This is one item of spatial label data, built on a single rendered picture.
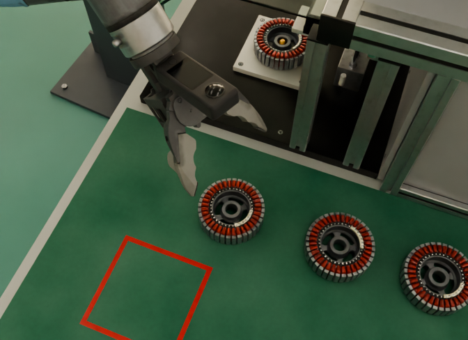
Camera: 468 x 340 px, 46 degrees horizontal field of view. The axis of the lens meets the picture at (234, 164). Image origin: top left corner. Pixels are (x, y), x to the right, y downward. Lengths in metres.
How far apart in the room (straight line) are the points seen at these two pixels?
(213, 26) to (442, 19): 0.56
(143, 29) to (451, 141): 0.47
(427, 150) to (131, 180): 0.50
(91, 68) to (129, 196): 1.22
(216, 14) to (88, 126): 0.94
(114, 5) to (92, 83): 1.42
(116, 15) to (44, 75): 1.51
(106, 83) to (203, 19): 0.96
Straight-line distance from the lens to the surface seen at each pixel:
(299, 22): 1.04
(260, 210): 0.92
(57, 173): 1.94
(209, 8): 1.22
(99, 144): 1.05
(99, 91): 2.08
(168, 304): 0.90
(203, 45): 1.14
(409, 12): 0.75
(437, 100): 0.80
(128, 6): 0.70
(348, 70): 1.05
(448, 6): 0.77
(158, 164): 1.01
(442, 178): 0.96
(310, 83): 0.85
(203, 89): 0.68
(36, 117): 2.09
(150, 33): 0.70
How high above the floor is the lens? 1.61
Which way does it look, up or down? 60 degrees down
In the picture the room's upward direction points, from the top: straight up
